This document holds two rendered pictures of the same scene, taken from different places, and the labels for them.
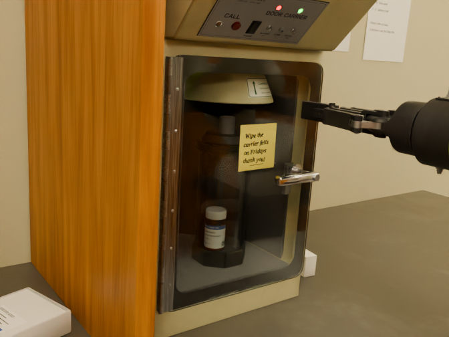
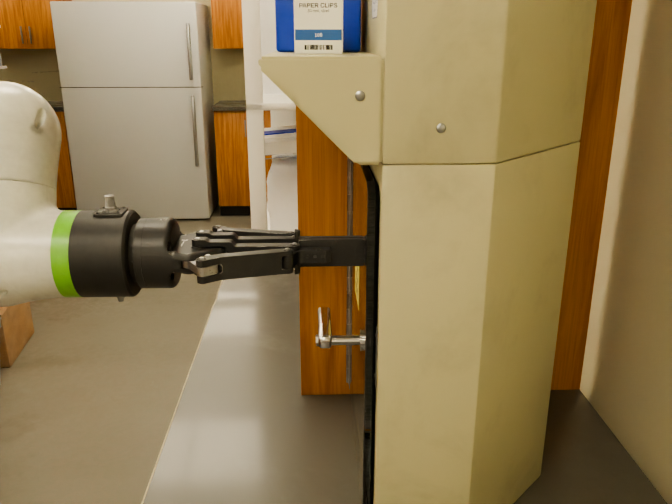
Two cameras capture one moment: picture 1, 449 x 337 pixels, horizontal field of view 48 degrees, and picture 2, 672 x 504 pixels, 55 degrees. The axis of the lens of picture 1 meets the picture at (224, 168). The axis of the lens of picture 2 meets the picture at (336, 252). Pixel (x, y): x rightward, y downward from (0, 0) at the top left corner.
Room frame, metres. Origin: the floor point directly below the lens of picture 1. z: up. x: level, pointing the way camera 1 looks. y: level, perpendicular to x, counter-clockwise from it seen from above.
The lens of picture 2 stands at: (1.23, -0.69, 1.53)
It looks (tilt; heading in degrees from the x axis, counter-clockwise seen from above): 18 degrees down; 124
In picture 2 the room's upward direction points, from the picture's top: straight up
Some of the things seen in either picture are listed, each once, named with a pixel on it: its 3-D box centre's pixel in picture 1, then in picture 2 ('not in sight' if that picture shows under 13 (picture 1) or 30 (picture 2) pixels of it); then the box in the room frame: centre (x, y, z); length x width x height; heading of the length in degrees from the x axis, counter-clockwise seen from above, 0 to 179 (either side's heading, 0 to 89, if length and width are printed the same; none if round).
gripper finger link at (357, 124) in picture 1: (373, 124); not in sight; (0.72, -0.21, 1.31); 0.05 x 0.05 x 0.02; 38
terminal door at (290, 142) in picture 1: (246, 181); (359, 309); (0.82, -0.04, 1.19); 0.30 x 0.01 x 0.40; 126
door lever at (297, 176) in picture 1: (291, 176); (338, 327); (0.84, -0.11, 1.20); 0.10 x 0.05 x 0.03; 126
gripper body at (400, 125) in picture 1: (399, 126); (183, 252); (0.73, -0.25, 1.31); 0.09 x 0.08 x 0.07; 37
